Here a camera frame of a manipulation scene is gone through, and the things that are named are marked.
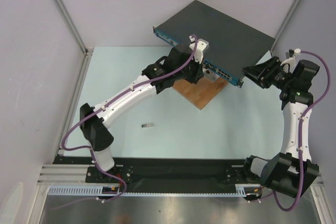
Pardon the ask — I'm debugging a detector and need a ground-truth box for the aluminium frame post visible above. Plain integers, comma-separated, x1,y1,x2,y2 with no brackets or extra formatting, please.
270,0,302,54
36,0,92,57

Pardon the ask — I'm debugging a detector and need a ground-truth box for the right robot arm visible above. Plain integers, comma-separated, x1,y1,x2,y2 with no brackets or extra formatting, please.
241,57,320,198

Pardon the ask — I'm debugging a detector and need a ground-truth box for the white slotted cable duct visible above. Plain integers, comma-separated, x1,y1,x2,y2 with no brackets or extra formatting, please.
48,184,261,197

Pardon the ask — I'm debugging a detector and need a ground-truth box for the silver SFP module lower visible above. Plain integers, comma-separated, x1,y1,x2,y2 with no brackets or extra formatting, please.
141,123,155,128

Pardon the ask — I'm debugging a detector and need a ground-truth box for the metal switch stand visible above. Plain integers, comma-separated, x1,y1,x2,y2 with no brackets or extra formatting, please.
203,68,219,83

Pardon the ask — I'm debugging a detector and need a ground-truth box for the left aluminium frame post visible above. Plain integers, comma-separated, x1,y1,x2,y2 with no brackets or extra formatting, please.
36,0,92,57

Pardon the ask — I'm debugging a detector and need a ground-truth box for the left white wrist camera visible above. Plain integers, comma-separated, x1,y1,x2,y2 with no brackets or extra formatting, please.
189,35,209,64

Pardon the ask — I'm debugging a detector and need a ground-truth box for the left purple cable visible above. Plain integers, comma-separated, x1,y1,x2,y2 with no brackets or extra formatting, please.
51,34,199,210

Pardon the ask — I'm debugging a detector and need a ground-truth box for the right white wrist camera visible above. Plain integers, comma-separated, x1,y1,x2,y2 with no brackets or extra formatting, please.
280,48,301,73

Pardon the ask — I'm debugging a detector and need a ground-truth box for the black blue network switch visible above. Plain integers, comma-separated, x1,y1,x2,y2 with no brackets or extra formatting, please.
153,0,275,88

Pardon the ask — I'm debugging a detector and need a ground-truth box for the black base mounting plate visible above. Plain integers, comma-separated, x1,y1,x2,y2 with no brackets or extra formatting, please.
54,156,266,190

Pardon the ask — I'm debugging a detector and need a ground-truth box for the right aluminium frame post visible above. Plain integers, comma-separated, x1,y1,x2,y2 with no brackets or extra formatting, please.
270,0,302,54

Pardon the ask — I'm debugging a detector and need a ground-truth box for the wooden base board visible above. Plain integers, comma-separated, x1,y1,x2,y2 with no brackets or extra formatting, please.
173,77,229,110

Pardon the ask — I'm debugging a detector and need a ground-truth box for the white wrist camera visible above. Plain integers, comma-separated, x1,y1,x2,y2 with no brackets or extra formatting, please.
189,35,209,64
280,48,301,73

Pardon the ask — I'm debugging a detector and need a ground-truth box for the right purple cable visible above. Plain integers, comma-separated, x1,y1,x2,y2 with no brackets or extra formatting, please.
246,49,332,211

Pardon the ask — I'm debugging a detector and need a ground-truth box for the purple cable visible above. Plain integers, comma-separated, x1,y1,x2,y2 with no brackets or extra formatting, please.
51,34,199,210
246,49,332,211

